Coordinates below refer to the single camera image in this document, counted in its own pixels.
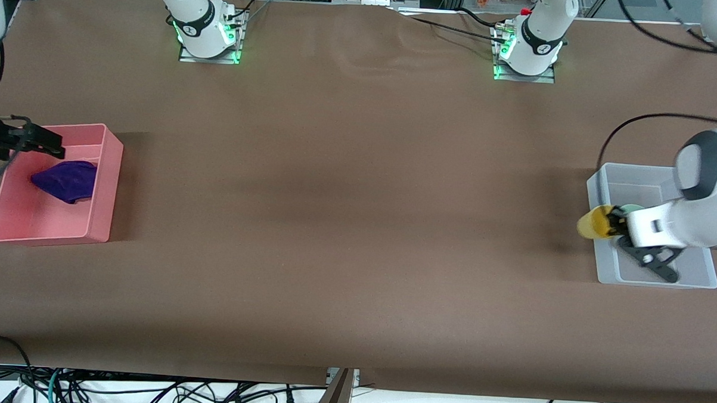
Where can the pink plastic bin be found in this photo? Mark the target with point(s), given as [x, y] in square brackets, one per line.
[47, 226]

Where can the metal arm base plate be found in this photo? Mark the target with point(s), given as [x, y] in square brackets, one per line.
[187, 58]
[541, 79]

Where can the aluminium frame post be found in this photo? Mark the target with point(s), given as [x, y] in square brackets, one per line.
[335, 397]

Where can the purple cloth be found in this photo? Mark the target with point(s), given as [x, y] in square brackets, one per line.
[67, 179]

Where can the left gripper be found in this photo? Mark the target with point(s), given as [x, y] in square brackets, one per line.
[617, 222]

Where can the yellow cup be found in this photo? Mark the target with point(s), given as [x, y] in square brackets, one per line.
[591, 223]

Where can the clear plastic bin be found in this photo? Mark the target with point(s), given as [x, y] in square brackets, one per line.
[630, 180]

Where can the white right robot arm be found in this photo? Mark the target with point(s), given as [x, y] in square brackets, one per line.
[195, 23]

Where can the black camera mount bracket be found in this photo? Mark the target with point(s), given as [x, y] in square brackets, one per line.
[654, 262]

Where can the pale green bowl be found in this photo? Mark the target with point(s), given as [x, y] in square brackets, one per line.
[631, 208]

